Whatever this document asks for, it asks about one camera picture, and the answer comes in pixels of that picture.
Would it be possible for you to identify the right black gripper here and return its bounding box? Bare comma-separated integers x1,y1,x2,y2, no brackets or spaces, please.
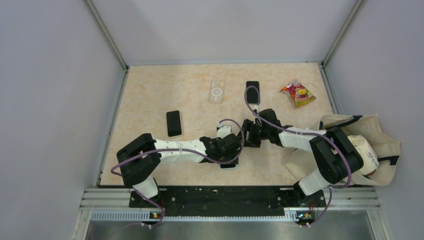
238,118,270,148

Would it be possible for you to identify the black phone white edge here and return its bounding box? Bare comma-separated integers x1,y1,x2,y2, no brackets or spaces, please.
165,110,183,138

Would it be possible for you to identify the clear case with ring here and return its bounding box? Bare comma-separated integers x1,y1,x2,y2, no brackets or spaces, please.
208,80,225,105

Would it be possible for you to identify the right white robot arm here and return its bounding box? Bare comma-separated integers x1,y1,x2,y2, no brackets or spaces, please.
240,108,364,206

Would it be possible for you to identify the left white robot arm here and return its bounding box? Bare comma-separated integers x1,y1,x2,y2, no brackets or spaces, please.
110,133,243,207

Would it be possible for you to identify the beige tote bag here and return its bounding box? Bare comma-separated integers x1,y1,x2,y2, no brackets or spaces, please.
283,114,401,186

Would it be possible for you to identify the colourful snack packet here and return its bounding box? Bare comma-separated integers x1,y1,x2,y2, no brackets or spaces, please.
280,79,316,108

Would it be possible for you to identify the white paper wrapped bundle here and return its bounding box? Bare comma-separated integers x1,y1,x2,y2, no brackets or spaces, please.
347,135,380,176

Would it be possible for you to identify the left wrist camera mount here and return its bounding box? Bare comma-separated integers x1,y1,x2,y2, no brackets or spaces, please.
216,123,232,139

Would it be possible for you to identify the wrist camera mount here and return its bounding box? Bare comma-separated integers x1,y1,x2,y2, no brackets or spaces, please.
216,123,232,139
253,104,260,113

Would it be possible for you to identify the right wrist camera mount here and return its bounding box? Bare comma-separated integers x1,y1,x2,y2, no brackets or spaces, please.
253,104,260,113

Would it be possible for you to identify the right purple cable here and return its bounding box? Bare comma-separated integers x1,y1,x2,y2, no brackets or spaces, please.
244,85,353,227

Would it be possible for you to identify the purple cable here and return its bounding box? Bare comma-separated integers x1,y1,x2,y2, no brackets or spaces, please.
110,118,245,228
244,85,353,227

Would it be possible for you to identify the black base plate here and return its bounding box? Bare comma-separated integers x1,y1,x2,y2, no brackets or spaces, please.
129,185,327,217

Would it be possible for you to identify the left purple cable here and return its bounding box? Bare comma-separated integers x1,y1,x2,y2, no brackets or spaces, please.
110,118,245,228

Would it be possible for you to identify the grey slotted cable duct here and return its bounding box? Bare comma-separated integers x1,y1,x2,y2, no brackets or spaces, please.
90,210,312,222

